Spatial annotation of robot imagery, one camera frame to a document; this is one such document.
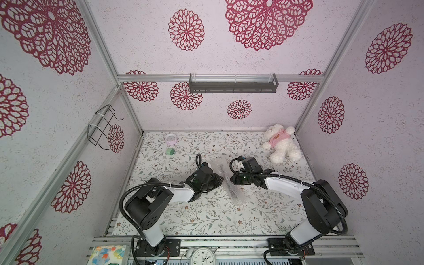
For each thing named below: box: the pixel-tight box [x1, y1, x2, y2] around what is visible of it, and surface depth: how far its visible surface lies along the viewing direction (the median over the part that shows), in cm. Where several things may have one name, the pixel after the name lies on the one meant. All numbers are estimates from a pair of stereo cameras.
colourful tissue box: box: [87, 244, 131, 265], surface depth 69 cm
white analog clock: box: [191, 247, 217, 265], surface depth 69 cm
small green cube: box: [165, 147, 176, 156], surface depth 111 cm
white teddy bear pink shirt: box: [262, 123, 302, 164], surface depth 105 cm
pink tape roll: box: [165, 133, 179, 147], surface depth 115 cm
